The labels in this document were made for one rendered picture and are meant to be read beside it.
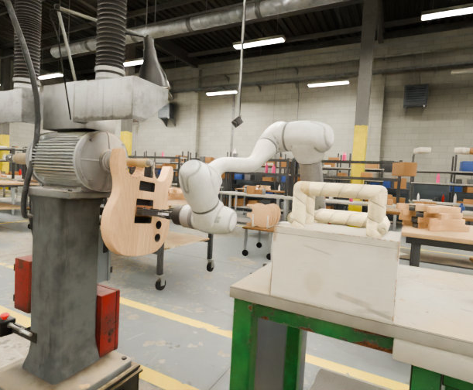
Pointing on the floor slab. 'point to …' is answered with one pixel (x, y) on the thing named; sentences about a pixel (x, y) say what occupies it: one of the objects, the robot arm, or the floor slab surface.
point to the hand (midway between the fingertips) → (145, 211)
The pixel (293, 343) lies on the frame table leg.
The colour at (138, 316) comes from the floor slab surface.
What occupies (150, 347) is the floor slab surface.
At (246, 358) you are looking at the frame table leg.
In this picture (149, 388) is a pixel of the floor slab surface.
